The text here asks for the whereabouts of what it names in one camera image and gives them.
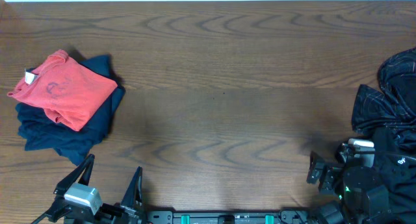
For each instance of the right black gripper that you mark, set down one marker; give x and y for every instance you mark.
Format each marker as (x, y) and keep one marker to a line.
(332, 171)

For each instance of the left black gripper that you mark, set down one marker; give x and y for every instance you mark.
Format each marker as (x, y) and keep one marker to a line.
(112, 215)

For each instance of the orange printed t-shirt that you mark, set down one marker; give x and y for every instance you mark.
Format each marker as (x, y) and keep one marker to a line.
(68, 92)

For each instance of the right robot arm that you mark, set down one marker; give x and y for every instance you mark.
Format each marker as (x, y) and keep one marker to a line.
(363, 197)

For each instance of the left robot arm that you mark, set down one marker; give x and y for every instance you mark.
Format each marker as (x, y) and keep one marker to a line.
(77, 202)

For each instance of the black garment with white stripe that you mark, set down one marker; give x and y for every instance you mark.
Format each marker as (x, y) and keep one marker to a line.
(395, 162)

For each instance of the black patterned garment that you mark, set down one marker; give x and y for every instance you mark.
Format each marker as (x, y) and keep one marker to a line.
(388, 113)

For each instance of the folded navy blue garment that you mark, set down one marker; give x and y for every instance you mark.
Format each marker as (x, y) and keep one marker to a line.
(42, 133)

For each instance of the black mounting rail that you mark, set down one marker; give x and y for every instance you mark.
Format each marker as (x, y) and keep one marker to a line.
(280, 217)

